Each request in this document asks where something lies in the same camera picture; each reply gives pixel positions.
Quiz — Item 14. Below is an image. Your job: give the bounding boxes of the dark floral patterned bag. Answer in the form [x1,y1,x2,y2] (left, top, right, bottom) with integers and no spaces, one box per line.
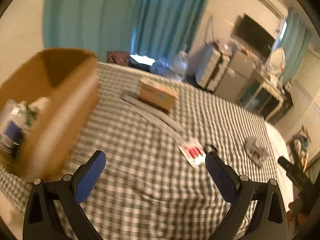
[106,51,130,67]

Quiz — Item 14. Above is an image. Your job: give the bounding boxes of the white paper tube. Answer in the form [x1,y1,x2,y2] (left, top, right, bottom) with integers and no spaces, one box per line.
[121,94,184,142]

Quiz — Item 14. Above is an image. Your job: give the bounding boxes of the black wall television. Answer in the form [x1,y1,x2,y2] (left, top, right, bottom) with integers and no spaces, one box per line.
[236,14,275,57]

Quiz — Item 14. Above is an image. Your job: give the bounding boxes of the teal curtain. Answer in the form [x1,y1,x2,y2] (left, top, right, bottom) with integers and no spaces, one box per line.
[43,0,207,61]
[279,8,312,84]

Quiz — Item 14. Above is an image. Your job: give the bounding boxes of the grey mini fridge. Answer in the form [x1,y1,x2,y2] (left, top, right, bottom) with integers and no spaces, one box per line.
[214,51,255,102]

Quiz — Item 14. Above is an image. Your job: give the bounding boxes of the grey patterned tissue pack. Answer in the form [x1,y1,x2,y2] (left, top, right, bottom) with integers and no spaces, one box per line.
[245,137,270,168]

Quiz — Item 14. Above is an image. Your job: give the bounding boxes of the white ribbed suitcase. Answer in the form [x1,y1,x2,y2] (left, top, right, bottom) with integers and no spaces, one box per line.
[195,46,230,92]

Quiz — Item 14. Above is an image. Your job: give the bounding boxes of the white oval vanity mirror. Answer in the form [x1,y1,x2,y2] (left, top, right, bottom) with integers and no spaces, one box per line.
[268,48,286,76]

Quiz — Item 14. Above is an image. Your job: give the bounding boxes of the grey white checkered cloth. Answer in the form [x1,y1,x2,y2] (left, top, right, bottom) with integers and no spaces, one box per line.
[0,61,281,240]

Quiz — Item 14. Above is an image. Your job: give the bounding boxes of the white dressing table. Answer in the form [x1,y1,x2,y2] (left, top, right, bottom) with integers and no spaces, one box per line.
[236,70,287,121]

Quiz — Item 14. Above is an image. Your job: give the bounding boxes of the red white sachet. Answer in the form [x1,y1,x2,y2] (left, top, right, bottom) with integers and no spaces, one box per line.
[178,138,206,168]

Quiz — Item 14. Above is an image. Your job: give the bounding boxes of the brown cardboard box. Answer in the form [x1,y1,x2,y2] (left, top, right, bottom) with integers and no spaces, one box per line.
[1,48,99,182]

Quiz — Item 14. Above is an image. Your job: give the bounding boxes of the small tan cardboard box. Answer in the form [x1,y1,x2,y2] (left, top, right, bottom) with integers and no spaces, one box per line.
[137,77,180,113]

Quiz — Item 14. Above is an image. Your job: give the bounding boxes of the blue plastic bag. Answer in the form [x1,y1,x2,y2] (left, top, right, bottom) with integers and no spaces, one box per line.
[150,57,171,78]

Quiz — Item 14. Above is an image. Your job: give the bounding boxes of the clear water jug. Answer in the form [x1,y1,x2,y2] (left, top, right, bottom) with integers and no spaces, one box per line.
[169,51,188,81]

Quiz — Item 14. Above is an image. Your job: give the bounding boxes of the green snack bag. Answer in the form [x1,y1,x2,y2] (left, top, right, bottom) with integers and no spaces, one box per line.
[22,101,39,128]

